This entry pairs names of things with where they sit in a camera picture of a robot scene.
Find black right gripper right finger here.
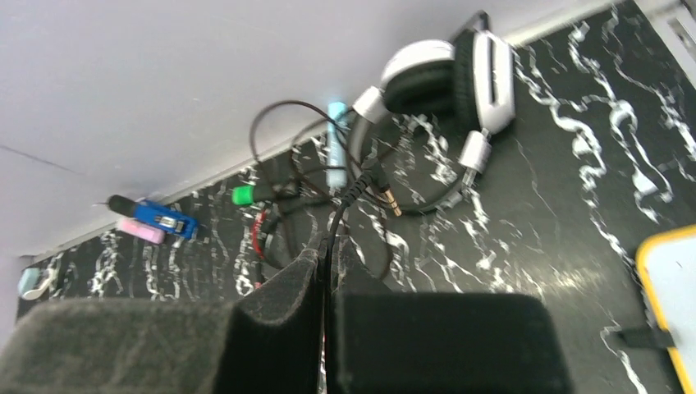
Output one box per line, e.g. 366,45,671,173
328,237,574,393

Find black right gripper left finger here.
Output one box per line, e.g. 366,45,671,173
1,235,321,393

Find white headphones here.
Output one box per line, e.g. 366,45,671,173
347,29,515,215

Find small green block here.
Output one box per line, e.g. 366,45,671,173
231,185,255,206

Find blue stapler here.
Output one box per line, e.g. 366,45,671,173
106,195,198,240

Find light blue marker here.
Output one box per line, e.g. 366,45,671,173
326,101,347,190

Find mint eraser block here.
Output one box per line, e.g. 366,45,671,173
17,267,57,300

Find yellow framed whiteboard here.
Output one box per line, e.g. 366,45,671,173
619,225,695,393

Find black cable on table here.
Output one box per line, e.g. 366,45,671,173
249,99,414,281

